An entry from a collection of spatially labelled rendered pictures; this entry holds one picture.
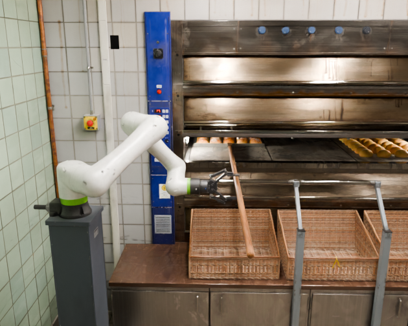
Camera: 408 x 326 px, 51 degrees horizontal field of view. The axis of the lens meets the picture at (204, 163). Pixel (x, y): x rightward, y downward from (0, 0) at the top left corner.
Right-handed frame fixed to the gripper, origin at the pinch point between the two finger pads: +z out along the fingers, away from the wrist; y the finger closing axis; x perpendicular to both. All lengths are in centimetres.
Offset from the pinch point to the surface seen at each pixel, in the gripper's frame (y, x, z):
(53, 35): -82, -56, -115
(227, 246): 59, -44, -3
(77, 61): -65, -56, -101
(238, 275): 59, -5, 2
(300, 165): 3, -54, 46
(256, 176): 12, -56, 17
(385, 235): 26, 7, 82
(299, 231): 23.9, 6.4, 34.8
